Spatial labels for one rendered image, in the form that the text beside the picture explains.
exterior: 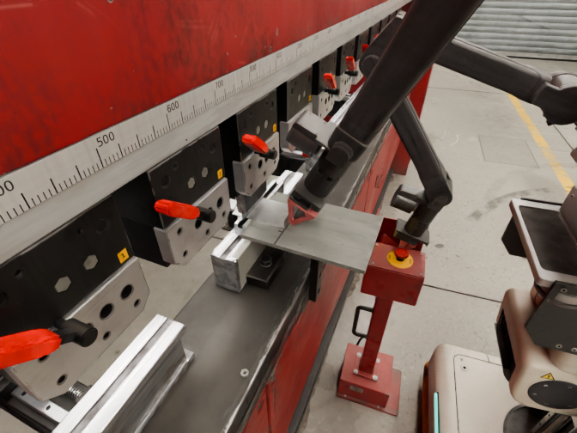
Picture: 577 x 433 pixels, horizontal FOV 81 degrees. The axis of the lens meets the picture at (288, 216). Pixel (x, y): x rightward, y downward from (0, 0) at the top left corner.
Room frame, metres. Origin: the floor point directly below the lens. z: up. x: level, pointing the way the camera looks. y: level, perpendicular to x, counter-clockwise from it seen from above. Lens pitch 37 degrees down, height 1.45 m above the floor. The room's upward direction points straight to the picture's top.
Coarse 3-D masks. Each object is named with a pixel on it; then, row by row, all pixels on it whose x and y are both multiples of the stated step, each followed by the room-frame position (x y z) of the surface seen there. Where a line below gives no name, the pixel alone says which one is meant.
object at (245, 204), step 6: (264, 186) 0.66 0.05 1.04; (258, 192) 0.64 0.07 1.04; (240, 198) 0.58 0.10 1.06; (246, 198) 0.59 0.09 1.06; (252, 198) 0.61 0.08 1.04; (258, 198) 0.63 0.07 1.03; (240, 204) 0.58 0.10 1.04; (246, 204) 0.58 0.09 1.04; (252, 204) 0.61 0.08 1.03; (240, 210) 0.58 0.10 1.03; (246, 210) 0.58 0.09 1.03
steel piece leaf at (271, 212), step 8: (264, 200) 0.66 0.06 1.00; (272, 200) 0.66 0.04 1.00; (256, 208) 0.63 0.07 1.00; (264, 208) 0.63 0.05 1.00; (272, 208) 0.63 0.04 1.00; (280, 208) 0.63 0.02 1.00; (296, 208) 0.62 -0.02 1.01; (248, 216) 0.60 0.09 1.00; (256, 216) 0.60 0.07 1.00; (264, 216) 0.60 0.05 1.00; (272, 216) 0.60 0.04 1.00; (280, 216) 0.60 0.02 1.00; (272, 224) 0.57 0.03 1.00; (280, 224) 0.57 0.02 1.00
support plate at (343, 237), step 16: (336, 208) 0.63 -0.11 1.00; (256, 224) 0.57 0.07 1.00; (304, 224) 0.57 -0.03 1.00; (320, 224) 0.57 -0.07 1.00; (336, 224) 0.57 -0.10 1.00; (352, 224) 0.57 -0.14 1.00; (368, 224) 0.57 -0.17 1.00; (256, 240) 0.52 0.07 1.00; (272, 240) 0.52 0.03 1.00; (288, 240) 0.52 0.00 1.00; (304, 240) 0.52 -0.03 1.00; (320, 240) 0.52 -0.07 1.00; (336, 240) 0.52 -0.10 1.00; (352, 240) 0.52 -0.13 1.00; (368, 240) 0.52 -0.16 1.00; (304, 256) 0.48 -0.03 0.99; (320, 256) 0.47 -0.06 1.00; (336, 256) 0.47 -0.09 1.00; (352, 256) 0.47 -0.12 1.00; (368, 256) 0.47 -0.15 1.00
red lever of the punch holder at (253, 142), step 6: (246, 138) 0.49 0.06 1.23; (252, 138) 0.49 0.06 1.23; (258, 138) 0.51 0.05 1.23; (246, 144) 0.49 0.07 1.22; (252, 144) 0.49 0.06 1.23; (258, 144) 0.50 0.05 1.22; (264, 144) 0.52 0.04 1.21; (258, 150) 0.51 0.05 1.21; (264, 150) 0.52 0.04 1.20; (270, 150) 0.55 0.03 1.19; (264, 156) 0.55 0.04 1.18; (270, 156) 0.54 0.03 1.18; (276, 156) 0.55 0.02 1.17
